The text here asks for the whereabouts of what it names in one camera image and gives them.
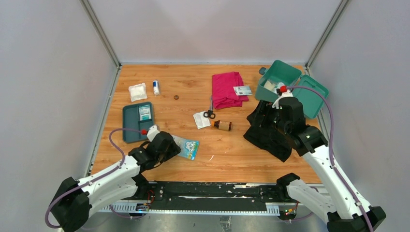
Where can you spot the white paper sachet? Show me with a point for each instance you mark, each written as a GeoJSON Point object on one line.
{"type": "Point", "coordinates": [200, 120]}

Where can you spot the blue cartoon packet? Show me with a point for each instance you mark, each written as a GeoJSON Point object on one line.
{"type": "Point", "coordinates": [189, 148]}

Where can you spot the teal divided tray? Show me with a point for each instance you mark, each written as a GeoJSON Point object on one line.
{"type": "Point", "coordinates": [130, 120]}

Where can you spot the small white blue tube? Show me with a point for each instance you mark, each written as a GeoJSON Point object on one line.
{"type": "Point", "coordinates": [156, 89]}

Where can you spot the brown orange-cap bottle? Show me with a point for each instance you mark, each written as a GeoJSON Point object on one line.
{"type": "Point", "coordinates": [222, 125]}

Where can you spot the white teal dressing packet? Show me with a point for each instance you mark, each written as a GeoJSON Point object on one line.
{"type": "Point", "coordinates": [145, 112]}

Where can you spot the white gauze pack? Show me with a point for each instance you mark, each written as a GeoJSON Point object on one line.
{"type": "Point", "coordinates": [138, 92]}

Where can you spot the black handled scissors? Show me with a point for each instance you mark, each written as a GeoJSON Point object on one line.
{"type": "Point", "coordinates": [209, 113]}

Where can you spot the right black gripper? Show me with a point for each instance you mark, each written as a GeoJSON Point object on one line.
{"type": "Point", "coordinates": [265, 108]}

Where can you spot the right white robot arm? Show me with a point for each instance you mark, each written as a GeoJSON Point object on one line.
{"type": "Point", "coordinates": [346, 210]}

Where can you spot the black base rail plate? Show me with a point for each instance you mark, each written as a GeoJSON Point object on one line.
{"type": "Point", "coordinates": [212, 198]}

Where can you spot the cotton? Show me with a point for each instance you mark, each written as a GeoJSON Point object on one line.
{"type": "Point", "coordinates": [272, 86]}

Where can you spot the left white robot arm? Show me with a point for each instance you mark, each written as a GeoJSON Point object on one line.
{"type": "Point", "coordinates": [77, 200]}

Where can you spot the pink folded cloth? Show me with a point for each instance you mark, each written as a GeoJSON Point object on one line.
{"type": "Point", "coordinates": [223, 93]}

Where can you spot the black cloth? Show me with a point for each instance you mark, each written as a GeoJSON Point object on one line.
{"type": "Point", "coordinates": [268, 139]}

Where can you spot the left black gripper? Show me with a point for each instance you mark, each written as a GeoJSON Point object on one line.
{"type": "Point", "coordinates": [173, 149]}

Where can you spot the white card label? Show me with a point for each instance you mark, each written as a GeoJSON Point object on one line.
{"type": "Point", "coordinates": [242, 90]}

